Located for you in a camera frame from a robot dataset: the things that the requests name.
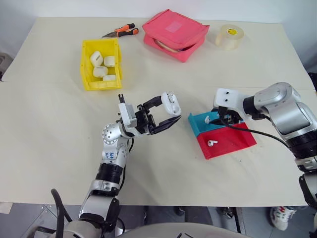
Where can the white earbud charging case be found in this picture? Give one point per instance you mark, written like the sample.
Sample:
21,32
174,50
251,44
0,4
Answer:
171,107

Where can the white earbud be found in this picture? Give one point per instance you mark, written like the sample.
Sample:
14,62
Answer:
207,120
212,143

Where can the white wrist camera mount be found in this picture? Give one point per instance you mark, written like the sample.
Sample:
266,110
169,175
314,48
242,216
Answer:
226,99
126,115

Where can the blue plastic tray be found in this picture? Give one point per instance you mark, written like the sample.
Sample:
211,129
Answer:
198,124

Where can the metal table leg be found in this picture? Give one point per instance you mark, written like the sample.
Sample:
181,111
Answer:
239,219

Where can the pink fabric zip pouch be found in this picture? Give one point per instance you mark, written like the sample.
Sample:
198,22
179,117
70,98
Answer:
173,29

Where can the silver robot torso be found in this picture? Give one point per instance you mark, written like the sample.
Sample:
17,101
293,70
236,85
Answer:
148,231

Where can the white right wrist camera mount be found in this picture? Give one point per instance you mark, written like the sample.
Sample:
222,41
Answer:
226,99

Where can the clear tape roll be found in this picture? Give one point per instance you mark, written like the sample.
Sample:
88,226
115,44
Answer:
229,37

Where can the red plastic tray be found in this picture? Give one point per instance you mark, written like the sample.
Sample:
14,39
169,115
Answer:
227,141

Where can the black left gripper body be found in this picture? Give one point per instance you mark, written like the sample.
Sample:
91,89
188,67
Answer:
143,121

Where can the orange black pliers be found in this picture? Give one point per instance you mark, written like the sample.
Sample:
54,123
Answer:
123,29

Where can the yellow plastic bin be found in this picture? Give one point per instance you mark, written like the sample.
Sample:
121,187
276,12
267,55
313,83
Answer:
101,85

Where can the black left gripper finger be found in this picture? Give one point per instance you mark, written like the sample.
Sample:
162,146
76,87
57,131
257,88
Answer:
167,124
153,102

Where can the white sneaker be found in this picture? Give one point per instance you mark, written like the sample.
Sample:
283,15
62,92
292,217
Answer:
282,218

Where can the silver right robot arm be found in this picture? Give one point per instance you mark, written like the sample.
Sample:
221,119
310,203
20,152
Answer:
289,114

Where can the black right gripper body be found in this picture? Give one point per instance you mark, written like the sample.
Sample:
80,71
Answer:
229,115

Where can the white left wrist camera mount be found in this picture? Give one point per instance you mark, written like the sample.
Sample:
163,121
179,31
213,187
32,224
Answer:
126,115

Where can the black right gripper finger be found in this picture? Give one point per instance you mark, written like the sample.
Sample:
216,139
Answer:
216,122

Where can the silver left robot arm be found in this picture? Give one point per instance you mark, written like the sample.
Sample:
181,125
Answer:
111,148

